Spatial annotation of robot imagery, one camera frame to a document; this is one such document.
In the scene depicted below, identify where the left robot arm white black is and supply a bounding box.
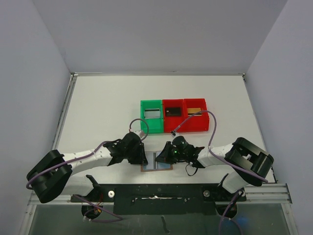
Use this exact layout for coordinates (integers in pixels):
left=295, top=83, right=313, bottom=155
left=26, top=130, right=148, bottom=203

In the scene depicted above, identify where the green plastic bin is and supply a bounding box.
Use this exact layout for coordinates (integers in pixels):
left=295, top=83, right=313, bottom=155
left=140, top=100, right=164, bottom=134

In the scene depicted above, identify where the right red plastic bin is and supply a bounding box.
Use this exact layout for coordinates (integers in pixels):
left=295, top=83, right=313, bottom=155
left=182, top=98, right=210, bottom=132

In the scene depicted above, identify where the brown leather card holder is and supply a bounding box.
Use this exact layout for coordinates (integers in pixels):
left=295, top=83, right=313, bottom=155
left=141, top=151, right=173, bottom=172

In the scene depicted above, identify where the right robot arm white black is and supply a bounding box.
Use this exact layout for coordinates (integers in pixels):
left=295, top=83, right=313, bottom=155
left=155, top=136, right=274, bottom=193

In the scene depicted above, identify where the red plastic bin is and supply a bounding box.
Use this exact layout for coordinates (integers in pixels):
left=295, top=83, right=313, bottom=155
left=182, top=98, right=210, bottom=132
left=162, top=99, right=184, bottom=133

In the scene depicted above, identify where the black card in bin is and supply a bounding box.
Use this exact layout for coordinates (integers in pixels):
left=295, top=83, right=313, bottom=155
left=165, top=107, right=181, bottom=117

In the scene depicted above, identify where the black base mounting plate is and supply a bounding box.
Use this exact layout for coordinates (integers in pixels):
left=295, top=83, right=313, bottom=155
left=71, top=183, right=234, bottom=215

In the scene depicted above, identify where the gold card in bin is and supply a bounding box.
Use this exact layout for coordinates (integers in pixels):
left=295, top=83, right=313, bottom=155
left=187, top=108, right=202, bottom=116

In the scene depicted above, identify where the aluminium front rail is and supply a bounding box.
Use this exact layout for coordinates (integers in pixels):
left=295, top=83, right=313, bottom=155
left=27, top=184, right=292, bottom=206

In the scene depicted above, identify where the blue white striped card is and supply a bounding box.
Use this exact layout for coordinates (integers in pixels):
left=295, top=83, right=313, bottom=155
left=146, top=152, right=157, bottom=170

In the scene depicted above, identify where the middle red plastic bin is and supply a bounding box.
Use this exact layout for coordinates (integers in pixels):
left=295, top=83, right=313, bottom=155
left=162, top=99, right=184, bottom=133

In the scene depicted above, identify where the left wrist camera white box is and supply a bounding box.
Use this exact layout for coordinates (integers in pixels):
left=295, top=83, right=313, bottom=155
left=133, top=130, right=145, bottom=138

